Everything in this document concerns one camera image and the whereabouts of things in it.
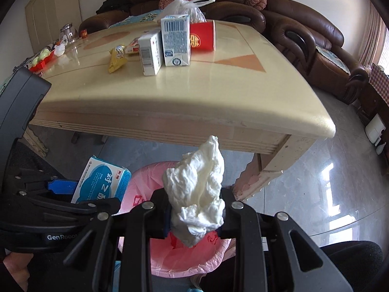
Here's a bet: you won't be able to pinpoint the cream panel door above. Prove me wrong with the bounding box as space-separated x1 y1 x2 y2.
25 0 101 53

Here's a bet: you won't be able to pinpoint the white plastic bag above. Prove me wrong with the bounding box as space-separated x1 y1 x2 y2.
159 0 216 25

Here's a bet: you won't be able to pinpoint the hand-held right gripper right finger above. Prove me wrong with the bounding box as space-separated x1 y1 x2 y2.
218 188 355 292

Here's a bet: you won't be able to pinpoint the beige coffee table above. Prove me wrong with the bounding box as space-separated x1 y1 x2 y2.
28 20 336 202

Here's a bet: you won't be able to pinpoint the blue seat cushion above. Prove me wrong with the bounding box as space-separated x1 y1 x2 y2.
315 45 351 74

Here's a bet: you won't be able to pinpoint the red paper cup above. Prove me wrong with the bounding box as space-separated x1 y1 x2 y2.
190 20 216 52

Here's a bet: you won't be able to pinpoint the pink-lined trash bin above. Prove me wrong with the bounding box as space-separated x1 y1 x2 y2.
117 163 238 278

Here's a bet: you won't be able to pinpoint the brown leather sofa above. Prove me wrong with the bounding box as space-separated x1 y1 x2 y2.
78 0 267 35

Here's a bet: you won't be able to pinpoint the person's left hand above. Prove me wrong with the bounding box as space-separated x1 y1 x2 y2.
0 251 31 292

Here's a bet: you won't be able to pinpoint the brown leather armchair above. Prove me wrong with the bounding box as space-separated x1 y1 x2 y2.
262 0 370 106

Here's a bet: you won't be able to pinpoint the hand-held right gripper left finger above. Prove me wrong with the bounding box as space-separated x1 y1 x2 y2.
63 189 172 292

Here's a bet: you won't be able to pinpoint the red fruit tray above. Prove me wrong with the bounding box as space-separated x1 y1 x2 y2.
29 43 59 74

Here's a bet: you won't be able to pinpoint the metal kettle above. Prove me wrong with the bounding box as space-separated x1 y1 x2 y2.
59 22 80 45

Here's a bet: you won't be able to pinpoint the white milk carton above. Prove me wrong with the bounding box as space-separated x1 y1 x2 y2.
160 14 192 67

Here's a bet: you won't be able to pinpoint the orange and white wrapper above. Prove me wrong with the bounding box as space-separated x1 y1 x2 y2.
124 37 142 55

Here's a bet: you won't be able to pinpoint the blue patterned cloth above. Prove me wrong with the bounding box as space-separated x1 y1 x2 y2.
112 9 164 27

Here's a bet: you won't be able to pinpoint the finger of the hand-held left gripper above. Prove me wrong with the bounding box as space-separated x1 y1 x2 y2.
13 172 80 197
6 197 121 229

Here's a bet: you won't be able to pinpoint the black garment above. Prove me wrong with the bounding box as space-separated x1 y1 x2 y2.
96 0 133 15

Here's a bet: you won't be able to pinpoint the pink curtain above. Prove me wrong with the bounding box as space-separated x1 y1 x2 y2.
359 0 389 68

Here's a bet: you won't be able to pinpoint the yellow snack wrapper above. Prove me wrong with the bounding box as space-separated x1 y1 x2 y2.
108 45 128 74

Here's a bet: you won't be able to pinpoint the light blue cloud-print box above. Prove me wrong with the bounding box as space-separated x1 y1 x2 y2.
71 156 132 205

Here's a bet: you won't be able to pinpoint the black trousers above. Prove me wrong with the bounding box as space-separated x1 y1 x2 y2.
0 141 384 292

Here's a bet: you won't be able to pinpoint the white and blue medicine box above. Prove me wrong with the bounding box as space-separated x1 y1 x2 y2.
138 31 164 76

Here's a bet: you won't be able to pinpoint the side table with checked cloth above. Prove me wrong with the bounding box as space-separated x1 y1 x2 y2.
358 63 389 129

